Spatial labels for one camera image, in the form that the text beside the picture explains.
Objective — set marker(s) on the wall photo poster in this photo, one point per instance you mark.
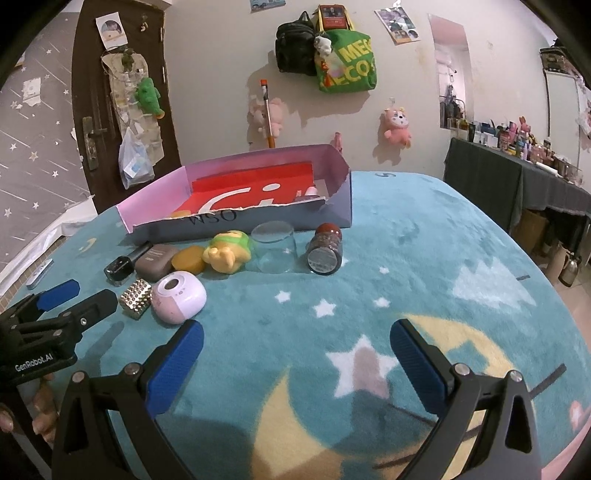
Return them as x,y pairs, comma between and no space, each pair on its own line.
397,25

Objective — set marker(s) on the blue wall poster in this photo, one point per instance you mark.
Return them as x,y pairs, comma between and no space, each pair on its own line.
268,4

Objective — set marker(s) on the red paper liner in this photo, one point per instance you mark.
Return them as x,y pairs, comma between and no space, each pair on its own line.
240,184

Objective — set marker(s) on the studded metal block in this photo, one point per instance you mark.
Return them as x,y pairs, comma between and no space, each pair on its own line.
135,299

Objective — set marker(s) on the pink plush pig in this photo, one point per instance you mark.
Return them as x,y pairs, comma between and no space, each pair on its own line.
277,113

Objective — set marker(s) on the pink white round device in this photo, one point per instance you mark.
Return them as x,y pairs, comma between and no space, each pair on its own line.
178,300

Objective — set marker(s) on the pink cardboard box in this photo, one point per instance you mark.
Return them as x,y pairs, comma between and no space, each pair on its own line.
277,217

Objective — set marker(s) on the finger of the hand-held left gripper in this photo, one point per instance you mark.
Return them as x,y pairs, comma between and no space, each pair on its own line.
94,305
57,295

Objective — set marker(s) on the yellow green toy figure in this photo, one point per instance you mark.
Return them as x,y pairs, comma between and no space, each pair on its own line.
226,254

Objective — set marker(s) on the spice jar with red lid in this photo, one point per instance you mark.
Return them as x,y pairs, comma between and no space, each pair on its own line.
324,251

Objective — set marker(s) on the clear plastic bag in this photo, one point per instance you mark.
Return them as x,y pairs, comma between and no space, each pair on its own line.
135,161

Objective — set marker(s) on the white cabinet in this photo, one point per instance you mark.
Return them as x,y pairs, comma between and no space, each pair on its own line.
561,106

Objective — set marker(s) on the metal kettle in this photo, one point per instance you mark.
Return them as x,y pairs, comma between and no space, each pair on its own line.
570,270

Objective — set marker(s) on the small white plush toy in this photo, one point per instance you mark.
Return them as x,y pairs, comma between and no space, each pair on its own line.
323,45

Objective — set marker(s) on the pink hanging stick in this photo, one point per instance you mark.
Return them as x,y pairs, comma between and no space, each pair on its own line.
338,141

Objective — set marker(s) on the black backpack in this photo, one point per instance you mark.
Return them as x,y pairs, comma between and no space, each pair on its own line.
295,46

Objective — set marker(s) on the dark wooden door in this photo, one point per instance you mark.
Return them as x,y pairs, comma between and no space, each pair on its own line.
90,92

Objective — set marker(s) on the grey eye shadow case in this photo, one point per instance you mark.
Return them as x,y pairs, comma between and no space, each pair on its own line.
154,262

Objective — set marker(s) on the green plush crocodile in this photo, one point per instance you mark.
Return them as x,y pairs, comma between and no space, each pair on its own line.
148,94

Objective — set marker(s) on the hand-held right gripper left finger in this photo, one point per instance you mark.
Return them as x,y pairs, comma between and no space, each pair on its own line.
178,367

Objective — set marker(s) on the clear hanging organizer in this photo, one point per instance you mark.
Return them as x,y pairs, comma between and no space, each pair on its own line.
124,101

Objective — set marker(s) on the brown cardboard box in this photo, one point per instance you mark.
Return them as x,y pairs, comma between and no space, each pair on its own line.
531,230

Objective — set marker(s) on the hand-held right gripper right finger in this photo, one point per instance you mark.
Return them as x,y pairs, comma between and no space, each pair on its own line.
415,367

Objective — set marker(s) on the black nail polish bottle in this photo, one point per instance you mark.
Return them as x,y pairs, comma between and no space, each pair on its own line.
119,268

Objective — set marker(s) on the pink plush bear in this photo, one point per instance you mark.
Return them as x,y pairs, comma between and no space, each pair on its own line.
397,127

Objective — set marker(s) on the orange round disc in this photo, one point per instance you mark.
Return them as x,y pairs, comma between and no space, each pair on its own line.
189,259

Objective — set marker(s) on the row of cosmetic bottles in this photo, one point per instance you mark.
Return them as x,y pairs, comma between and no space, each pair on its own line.
521,138

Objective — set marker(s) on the clear glass jar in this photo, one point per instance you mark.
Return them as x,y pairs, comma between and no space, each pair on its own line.
273,247

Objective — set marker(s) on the red photo card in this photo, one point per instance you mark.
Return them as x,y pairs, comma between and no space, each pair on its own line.
332,16

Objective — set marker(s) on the table with dark cloth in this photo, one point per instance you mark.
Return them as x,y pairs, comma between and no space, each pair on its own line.
485,175

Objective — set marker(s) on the person's left hand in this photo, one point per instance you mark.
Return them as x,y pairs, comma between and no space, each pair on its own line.
44,410

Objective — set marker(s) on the green tote bag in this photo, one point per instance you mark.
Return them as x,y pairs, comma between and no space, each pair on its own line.
351,64

